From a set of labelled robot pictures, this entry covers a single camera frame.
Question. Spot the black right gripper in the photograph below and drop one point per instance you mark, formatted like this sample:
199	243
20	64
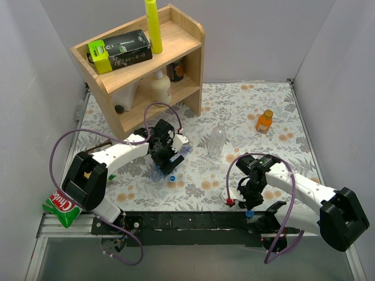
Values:
251	198

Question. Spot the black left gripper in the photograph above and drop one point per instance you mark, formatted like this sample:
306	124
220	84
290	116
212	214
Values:
165	158

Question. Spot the small blue bottle cap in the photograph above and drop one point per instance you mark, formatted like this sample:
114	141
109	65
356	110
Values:
249	213

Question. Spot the blue label water bottle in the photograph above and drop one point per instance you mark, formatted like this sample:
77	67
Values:
159	172

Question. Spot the orange juice bottle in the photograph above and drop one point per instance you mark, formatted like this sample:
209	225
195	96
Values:
263	124

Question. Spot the orange bottle cap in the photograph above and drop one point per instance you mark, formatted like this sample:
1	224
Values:
268	113

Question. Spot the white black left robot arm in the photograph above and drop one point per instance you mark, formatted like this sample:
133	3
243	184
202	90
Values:
111	159

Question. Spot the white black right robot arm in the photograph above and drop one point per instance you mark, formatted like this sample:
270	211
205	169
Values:
335	215

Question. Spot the cream lotion pump bottle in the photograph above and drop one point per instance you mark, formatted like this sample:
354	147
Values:
161	88

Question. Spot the yellow tall bottle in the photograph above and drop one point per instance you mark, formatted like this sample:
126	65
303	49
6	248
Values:
153	26

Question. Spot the clear plastic cup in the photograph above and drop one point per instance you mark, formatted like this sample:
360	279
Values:
217	140

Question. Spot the brown chocolate bar wrapper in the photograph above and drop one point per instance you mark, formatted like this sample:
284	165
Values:
100	147

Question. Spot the white jug black cap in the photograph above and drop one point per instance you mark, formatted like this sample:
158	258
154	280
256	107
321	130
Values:
123	99

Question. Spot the wooden shelf unit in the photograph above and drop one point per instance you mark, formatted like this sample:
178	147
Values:
182	38

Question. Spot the floral patterned table mat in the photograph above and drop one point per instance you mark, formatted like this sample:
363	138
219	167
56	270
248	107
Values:
200	178

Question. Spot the dark jar on shelf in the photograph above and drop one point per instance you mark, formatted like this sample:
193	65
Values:
175	71

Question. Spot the chips snack bag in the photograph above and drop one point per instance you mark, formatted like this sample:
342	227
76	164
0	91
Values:
61	209

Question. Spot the black green product box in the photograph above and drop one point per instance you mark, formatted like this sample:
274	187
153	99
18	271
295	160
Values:
119	51

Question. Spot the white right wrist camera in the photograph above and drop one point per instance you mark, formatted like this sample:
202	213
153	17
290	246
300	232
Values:
232	197

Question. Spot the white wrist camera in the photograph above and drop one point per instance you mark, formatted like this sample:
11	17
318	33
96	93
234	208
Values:
232	197
179	141

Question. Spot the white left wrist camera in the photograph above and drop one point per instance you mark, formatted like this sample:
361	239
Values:
179	141

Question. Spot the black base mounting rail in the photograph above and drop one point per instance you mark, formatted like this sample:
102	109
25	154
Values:
185	228

